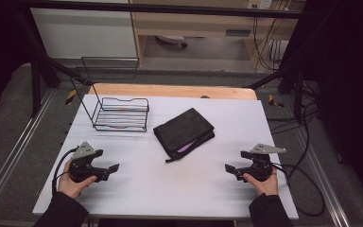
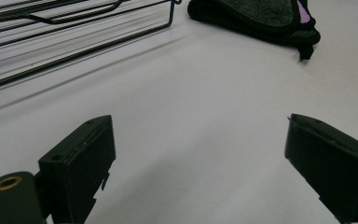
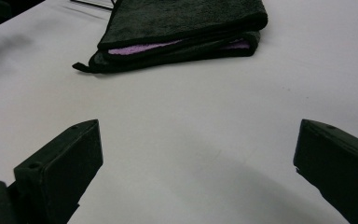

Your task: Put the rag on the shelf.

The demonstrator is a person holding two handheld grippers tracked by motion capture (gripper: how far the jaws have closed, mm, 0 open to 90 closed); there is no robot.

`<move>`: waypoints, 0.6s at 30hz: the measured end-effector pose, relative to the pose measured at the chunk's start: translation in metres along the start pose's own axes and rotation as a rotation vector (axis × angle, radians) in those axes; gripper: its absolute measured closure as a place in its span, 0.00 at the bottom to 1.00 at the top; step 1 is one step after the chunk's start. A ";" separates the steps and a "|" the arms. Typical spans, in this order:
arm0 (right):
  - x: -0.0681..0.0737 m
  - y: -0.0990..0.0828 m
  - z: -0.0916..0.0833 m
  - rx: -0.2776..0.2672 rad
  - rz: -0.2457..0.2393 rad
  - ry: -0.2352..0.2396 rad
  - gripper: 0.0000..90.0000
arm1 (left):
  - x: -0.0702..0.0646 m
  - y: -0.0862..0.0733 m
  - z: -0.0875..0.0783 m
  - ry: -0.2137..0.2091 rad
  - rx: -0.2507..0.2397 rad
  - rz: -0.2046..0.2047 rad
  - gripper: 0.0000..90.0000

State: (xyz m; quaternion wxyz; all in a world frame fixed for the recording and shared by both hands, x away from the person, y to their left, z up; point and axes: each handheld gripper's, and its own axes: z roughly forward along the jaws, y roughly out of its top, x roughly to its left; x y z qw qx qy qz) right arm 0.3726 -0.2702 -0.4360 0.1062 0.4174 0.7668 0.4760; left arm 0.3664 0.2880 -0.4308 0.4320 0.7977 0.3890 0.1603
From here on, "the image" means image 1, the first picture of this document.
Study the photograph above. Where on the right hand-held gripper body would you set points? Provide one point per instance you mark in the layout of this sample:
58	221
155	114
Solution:
260	167

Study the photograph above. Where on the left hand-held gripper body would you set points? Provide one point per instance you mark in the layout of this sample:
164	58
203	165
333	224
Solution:
81	164

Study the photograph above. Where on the person's left hand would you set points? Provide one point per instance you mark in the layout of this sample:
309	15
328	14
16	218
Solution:
72	186

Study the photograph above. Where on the black metal frame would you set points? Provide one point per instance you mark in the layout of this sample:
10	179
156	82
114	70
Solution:
170	8

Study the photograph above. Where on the black cloth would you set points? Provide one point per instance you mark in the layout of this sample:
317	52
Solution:
182	132

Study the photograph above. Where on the person's right hand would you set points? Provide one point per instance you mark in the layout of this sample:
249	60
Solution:
266	186

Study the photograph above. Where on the white cabinet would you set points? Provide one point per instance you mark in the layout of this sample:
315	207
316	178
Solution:
82	31

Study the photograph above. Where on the light wooden desk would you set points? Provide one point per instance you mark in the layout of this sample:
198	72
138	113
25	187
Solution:
201	23

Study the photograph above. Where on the wooden table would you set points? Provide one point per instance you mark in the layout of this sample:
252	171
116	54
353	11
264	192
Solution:
170	91

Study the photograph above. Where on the yellow black tape strip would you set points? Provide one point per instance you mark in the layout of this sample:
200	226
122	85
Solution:
274	101
70	97

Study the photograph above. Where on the metal floor rail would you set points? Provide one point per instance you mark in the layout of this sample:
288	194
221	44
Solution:
9	157
324	179

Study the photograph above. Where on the white power strip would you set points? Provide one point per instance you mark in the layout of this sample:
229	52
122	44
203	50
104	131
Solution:
260	3

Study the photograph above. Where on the white table board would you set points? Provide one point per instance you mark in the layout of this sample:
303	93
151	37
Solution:
157	186

